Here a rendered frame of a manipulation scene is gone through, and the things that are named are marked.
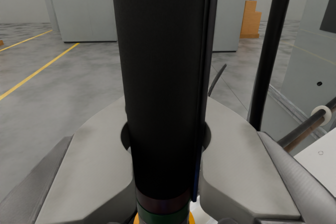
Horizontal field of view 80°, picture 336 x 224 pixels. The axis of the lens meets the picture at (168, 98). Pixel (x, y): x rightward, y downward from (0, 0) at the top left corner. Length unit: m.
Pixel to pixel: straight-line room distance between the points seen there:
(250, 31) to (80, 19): 5.92
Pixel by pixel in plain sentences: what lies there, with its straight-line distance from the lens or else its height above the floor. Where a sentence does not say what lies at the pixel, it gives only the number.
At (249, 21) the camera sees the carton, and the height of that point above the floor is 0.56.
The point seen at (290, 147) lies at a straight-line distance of 0.30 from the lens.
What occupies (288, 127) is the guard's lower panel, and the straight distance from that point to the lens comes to 1.32.
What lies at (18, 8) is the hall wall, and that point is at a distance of 14.14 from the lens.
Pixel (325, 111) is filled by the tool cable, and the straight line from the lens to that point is 0.39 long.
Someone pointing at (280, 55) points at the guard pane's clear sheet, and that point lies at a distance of 1.41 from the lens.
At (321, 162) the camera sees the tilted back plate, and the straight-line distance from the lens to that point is 0.55.
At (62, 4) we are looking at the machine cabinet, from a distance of 7.62.
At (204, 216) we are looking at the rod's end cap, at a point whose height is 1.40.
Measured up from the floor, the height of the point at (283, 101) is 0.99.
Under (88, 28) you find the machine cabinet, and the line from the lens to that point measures 7.46.
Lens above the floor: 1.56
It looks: 28 degrees down
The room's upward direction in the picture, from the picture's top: straight up
